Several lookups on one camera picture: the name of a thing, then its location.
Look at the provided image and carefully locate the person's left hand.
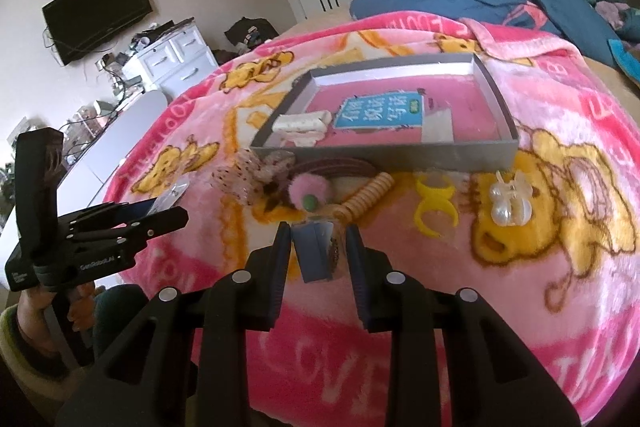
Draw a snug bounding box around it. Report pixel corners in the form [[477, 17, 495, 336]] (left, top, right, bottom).
[[16, 282, 96, 358]]

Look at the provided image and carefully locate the white rectangular packet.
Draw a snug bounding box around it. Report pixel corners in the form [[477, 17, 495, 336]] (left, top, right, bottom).
[[421, 108, 454, 144]]

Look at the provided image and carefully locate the dark bag on floor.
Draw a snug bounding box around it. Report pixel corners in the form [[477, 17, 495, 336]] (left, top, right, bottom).
[[224, 17, 279, 54]]

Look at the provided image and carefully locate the black wall television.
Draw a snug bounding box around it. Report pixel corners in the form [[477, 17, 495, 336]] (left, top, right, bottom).
[[42, 0, 153, 66]]

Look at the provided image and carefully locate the dotted sheer bow hairpiece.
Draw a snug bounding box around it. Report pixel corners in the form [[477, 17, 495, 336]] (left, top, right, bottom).
[[213, 150, 296, 206]]

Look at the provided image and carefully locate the tan spiral hair clip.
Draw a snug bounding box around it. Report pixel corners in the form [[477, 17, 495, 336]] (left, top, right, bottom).
[[320, 172, 395, 225]]

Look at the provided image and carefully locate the white comb hair clip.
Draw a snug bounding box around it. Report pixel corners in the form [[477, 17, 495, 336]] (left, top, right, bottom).
[[271, 110, 333, 147]]

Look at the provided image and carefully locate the pink pompom hair tie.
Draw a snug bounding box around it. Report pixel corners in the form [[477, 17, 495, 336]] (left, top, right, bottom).
[[269, 157, 379, 212]]

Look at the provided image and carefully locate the pink cartoon bear blanket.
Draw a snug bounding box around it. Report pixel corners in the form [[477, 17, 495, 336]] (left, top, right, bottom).
[[106, 12, 639, 421]]

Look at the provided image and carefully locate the grey shallow box tray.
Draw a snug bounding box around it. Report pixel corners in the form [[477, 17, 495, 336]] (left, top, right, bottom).
[[250, 53, 518, 172]]

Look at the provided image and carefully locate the white drawer dresser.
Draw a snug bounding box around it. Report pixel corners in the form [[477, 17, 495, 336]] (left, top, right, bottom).
[[122, 20, 218, 102]]

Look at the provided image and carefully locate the striped blue purple pillow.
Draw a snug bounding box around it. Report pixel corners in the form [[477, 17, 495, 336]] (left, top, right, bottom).
[[608, 39, 640, 84]]

